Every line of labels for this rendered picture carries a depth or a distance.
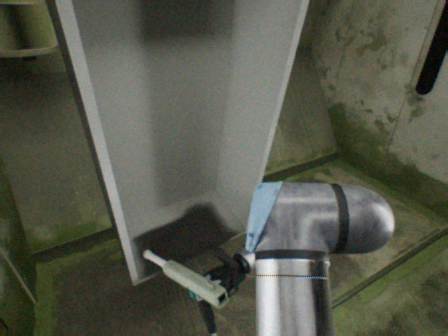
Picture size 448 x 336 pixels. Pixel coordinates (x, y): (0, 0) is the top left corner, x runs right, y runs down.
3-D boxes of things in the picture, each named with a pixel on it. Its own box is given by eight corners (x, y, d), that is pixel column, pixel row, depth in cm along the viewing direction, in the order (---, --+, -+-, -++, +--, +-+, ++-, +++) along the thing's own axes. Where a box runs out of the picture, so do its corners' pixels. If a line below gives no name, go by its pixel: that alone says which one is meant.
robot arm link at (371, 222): (426, 178, 41) (310, 210, 107) (341, 177, 41) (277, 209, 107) (437, 260, 38) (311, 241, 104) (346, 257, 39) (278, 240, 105)
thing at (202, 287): (243, 344, 84) (225, 282, 79) (232, 355, 81) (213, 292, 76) (164, 287, 121) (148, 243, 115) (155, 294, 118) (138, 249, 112)
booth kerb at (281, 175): (39, 268, 175) (31, 254, 168) (39, 265, 177) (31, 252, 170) (336, 161, 284) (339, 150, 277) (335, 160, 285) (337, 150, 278)
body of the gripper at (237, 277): (228, 300, 91) (251, 279, 99) (222, 278, 89) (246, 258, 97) (213, 292, 97) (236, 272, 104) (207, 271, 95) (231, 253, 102)
